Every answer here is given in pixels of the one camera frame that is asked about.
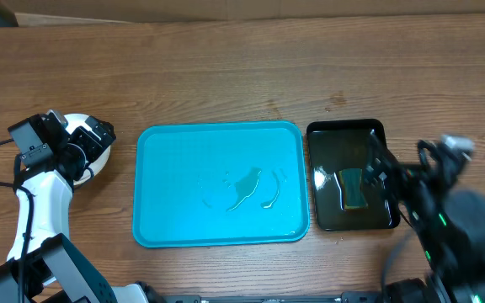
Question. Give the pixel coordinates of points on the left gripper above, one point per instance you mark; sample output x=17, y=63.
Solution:
x=81, y=135

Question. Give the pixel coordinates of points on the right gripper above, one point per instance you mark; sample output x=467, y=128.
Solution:
x=391, y=172

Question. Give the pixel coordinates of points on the white plate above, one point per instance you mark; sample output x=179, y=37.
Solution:
x=95, y=162

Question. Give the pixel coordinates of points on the green yellow sponge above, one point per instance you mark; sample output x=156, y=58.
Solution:
x=351, y=187

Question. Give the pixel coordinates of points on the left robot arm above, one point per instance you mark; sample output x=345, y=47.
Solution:
x=42, y=252

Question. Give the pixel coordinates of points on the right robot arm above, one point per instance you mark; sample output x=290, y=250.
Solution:
x=449, y=222

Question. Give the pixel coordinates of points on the black water tray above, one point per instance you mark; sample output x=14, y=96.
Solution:
x=338, y=145

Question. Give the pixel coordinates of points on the teal plastic tray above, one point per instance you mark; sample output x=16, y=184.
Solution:
x=220, y=184

